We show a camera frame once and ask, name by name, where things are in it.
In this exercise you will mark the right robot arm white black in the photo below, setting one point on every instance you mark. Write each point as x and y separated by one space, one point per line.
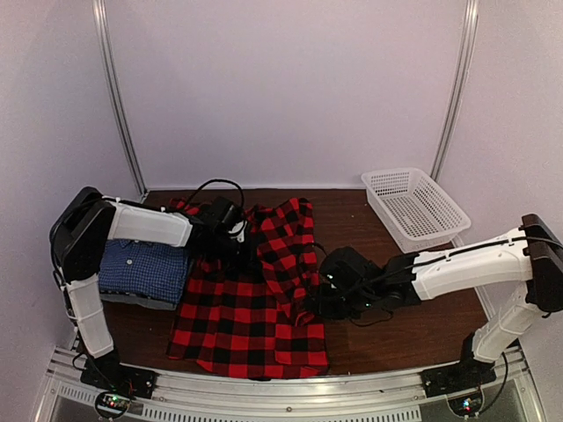
529 256

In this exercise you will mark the circuit board with leds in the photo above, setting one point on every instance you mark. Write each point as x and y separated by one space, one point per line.
466 406
111 405

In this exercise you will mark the right aluminium corner post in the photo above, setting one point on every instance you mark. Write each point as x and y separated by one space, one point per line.
464 62

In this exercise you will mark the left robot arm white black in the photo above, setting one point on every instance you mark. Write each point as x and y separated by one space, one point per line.
92 229

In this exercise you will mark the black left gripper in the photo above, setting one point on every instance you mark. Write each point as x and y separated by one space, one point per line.
245 263

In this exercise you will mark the front aluminium frame rail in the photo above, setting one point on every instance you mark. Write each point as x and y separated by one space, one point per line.
388 396

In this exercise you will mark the aluminium corner post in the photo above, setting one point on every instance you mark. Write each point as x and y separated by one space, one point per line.
115 97
464 62

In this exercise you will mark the left circuit board with LEDs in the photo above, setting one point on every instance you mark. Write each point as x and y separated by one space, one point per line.
111 405

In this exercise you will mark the red black plaid shirt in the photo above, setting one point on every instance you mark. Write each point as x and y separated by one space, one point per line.
257 324

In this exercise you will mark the white plastic basket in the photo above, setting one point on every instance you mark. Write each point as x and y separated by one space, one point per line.
417 212

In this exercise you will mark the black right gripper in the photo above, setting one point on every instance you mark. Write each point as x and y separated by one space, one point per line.
321 306

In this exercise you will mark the left aluminium corner post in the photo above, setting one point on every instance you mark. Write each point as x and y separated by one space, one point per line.
115 97

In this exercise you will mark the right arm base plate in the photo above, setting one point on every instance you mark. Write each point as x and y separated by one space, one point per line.
456 377

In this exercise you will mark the blue checked folded shirt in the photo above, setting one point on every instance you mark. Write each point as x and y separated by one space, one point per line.
156 270

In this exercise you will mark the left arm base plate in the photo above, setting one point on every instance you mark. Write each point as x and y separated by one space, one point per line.
128 381

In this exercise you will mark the right circuit board with LEDs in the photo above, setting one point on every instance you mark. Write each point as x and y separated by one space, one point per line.
466 406

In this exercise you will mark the grey folded shirt underneath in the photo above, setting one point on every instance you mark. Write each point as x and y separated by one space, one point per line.
139 300

